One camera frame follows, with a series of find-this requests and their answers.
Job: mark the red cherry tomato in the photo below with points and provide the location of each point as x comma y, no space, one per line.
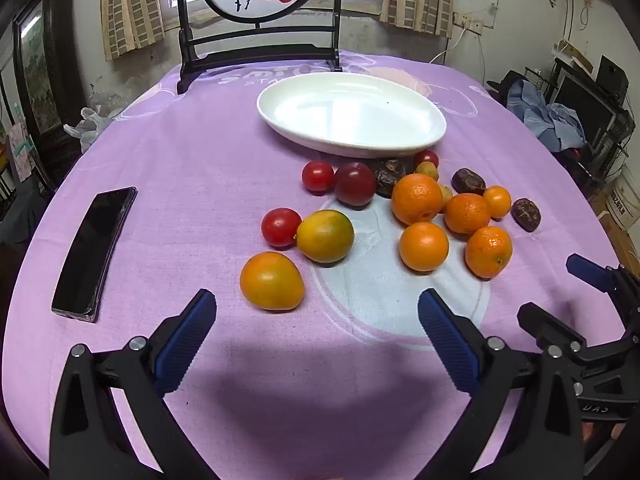
281,227
317,176
426,157

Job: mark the pink paper sheet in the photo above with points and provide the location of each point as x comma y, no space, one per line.
20,152

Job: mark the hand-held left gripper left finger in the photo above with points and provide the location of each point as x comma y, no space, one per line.
185,345

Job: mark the white plastic bag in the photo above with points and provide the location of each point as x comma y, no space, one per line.
90,125

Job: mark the small yellow-orange kumquat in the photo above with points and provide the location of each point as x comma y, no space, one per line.
497,201

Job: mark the white wall socket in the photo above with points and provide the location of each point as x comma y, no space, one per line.
467,22

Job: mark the smooth oval orange fruit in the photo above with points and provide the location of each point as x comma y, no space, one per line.
271,280

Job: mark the purple printed tablecloth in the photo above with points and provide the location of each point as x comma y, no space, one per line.
200,160

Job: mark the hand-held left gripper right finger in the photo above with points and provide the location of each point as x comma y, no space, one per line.
447,340

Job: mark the small yellow-green fruit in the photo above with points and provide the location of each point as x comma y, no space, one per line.
427,171

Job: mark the dark brown water chestnut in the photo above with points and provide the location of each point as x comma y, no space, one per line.
468,181
525,214
387,177

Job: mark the dark red plum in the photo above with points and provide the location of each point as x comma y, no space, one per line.
355,184

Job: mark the smooth round orange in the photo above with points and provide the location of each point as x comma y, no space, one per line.
423,246

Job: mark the black monitor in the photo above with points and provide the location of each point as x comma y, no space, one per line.
582,105

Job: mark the dark wooden cabinet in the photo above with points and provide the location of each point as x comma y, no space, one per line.
37,70

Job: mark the dark cloth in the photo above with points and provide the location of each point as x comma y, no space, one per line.
502,90

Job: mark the large orange tangerine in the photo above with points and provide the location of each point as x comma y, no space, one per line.
417,198

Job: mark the blue cloth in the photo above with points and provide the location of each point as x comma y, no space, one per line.
555,120

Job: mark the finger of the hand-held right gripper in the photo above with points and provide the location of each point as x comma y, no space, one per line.
547,325
587,267

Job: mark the black smartphone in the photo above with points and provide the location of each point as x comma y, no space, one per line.
92,255

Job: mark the black speaker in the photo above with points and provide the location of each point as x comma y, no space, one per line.
612,77

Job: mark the white oval plate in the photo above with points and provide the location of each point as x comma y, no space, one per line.
350,115

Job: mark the small pale yellow fruit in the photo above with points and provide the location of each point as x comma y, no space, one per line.
446,194

